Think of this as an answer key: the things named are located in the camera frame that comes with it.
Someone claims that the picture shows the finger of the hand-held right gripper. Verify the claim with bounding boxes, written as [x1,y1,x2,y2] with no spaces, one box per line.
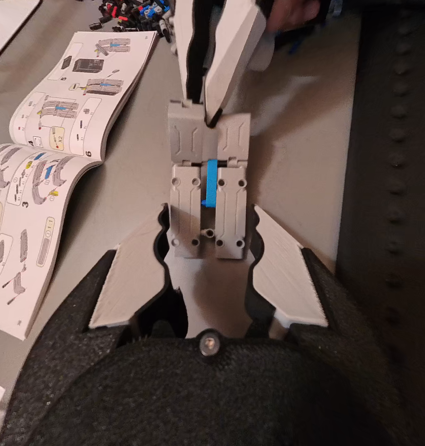
[172,0,203,106]
[203,0,268,128]

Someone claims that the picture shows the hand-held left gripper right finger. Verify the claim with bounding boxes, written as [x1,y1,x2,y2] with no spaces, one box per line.
[249,204,329,329]

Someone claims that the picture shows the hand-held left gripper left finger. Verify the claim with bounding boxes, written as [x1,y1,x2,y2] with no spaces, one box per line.
[89,204,172,330]

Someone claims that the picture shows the grey blue toy assembly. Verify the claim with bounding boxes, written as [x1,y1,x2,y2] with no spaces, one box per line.
[201,112,252,260]

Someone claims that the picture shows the person's right hand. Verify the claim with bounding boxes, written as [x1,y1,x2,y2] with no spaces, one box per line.
[268,0,322,33]

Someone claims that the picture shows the pile of toy bricks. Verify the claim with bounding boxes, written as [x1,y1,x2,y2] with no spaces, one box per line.
[89,0,175,44]

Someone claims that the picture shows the open instruction booklet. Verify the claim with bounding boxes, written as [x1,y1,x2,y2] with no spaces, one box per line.
[0,31,159,341]

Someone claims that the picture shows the white paper sheet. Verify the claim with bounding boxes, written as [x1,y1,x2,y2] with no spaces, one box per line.
[0,0,42,67]

